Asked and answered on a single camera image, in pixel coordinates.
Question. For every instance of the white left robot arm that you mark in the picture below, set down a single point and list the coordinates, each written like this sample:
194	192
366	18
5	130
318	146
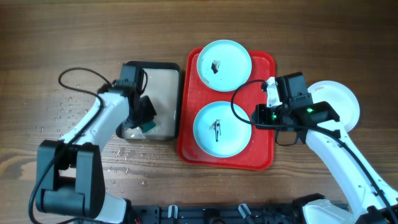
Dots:
70	179

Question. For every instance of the black rectangular water tray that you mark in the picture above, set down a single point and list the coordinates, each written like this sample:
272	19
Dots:
164	88

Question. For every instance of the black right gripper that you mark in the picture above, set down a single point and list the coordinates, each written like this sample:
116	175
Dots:
260	111

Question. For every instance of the light blue plate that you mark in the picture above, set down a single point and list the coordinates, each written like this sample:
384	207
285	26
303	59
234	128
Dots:
224	65
220	130

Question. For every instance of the teal sponge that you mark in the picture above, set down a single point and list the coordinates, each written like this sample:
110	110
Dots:
149	127

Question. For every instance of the white round plate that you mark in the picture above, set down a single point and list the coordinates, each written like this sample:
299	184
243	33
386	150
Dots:
341	99

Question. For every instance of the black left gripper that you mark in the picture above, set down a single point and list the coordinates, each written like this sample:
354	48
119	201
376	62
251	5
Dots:
148	114

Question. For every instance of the red plastic tray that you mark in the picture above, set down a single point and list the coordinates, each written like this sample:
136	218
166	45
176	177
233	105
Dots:
259	154

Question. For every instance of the light blue plate top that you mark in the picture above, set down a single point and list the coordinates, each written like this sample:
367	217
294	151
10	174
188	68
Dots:
224	65

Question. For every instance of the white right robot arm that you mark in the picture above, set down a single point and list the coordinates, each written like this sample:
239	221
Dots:
319	126

